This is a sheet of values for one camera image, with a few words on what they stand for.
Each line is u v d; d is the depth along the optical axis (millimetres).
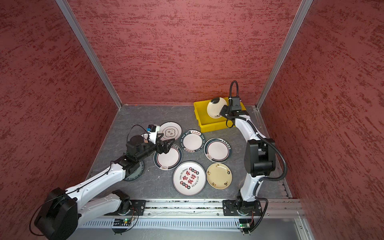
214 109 992
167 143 709
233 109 724
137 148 611
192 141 1008
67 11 717
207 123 981
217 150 947
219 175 855
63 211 410
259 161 493
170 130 1057
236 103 723
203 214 739
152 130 677
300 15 737
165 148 710
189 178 836
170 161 895
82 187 456
